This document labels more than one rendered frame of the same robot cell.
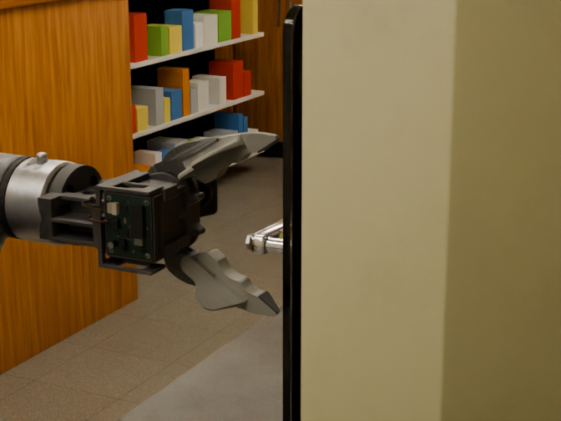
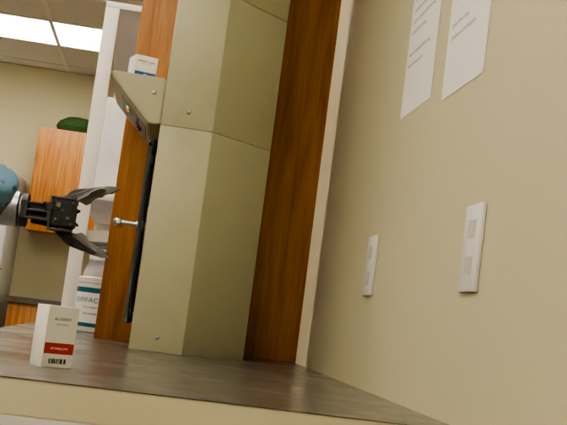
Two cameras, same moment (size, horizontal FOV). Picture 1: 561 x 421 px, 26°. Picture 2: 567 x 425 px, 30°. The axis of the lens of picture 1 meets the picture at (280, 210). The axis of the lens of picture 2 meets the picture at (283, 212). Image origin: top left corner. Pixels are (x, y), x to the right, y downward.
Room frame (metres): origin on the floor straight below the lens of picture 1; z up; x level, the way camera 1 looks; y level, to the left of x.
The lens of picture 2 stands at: (-1.15, 0.93, 1.03)
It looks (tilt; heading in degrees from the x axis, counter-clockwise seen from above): 6 degrees up; 327
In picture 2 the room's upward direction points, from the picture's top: 7 degrees clockwise
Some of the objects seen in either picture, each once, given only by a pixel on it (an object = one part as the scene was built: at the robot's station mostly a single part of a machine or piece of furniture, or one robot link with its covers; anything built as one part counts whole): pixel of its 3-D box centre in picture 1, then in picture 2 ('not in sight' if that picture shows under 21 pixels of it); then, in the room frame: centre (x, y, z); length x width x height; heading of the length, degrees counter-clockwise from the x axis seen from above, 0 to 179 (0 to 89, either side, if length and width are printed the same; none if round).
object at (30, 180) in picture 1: (52, 198); (12, 207); (1.04, 0.20, 1.20); 0.08 x 0.05 x 0.08; 154
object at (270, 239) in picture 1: (299, 235); (126, 223); (0.94, -0.02, 1.20); 0.10 x 0.05 x 0.03; 152
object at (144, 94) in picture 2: not in sight; (137, 110); (1.01, -0.03, 1.46); 0.32 x 0.11 x 0.10; 154
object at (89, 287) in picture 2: not in sight; (99, 305); (1.55, -0.25, 1.02); 0.13 x 0.13 x 0.15
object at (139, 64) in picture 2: not in sight; (142, 71); (0.96, -0.01, 1.54); 0.05 x 0.05 x 0.06; 83
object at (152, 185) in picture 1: (123, 214); (50, 213); (1.00, 0.13, 1.20); 0.12 x 0.09 x 0.08; 64
